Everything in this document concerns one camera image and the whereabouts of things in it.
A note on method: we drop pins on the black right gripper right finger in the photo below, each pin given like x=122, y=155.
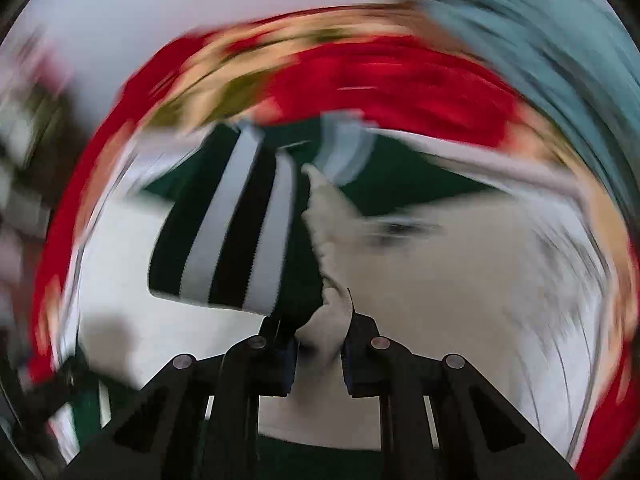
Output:
x=442, y=419

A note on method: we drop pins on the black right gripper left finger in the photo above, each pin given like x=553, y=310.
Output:
x=195, y=419

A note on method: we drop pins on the green white varsity jacket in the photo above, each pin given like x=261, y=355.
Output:
x=256, y=215

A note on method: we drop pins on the white quilted bed mat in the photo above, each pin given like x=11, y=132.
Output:
x=510, y=278

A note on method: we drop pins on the red floral blanket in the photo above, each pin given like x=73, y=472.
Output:
x=404, y=75

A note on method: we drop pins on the teal blue quilt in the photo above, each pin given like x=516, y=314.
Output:
x=575, y=61

